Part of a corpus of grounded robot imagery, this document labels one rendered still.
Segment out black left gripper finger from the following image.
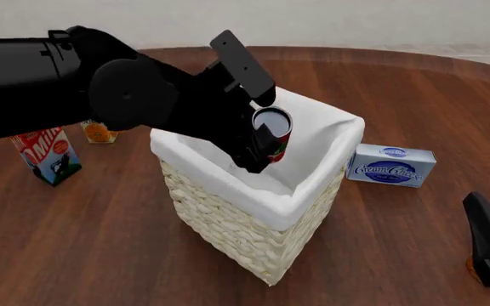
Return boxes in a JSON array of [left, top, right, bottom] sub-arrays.
[[226, 110, 288, 175]]

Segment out white cloth basket liner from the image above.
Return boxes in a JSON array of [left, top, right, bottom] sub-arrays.
[[150, 85, 366, 232]]

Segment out orange juice carton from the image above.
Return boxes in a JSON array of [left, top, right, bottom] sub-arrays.
[[79, 119, 120, 145]]

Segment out white woven wicker basket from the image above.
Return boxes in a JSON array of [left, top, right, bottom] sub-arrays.
[[159, 151, 356, 287]]

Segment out blue cream cheese box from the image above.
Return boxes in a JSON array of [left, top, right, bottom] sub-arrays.
[[345, 143, 438, 190]]

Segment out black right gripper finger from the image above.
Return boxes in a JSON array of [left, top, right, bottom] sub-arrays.
[[462, 190, 490, 260]]

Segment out red tomato sauce tin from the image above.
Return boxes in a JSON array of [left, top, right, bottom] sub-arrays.
[[251, 105, 293, 164]]

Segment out red and white milk carton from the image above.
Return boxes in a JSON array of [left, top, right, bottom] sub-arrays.
[[9, 126, 83, 188]]

